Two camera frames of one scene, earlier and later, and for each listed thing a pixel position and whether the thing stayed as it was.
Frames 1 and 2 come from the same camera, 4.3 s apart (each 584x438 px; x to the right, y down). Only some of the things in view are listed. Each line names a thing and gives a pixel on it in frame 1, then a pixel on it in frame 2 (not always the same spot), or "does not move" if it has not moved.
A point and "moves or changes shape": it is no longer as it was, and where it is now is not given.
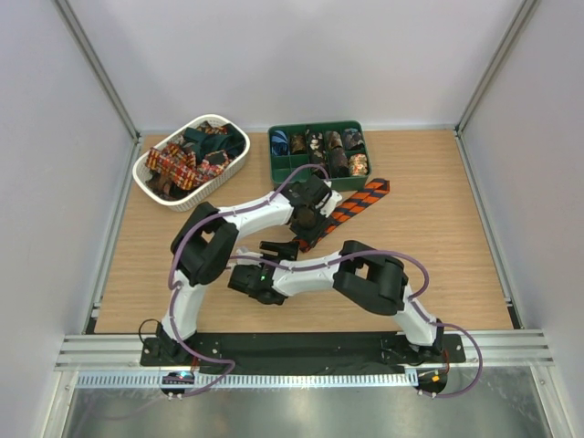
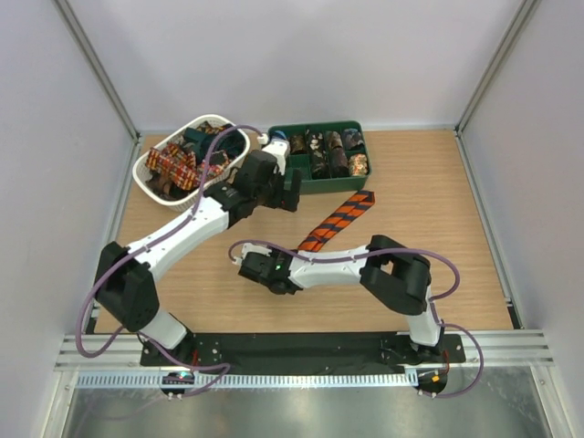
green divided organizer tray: [338, 147] does not move
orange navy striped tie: [371, 191] moves or changes shape
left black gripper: [323, 223] -> [286, 199]
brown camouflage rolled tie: [298, 143] does not move
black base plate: [297, 350] does not move
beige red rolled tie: [358, 164] does not move
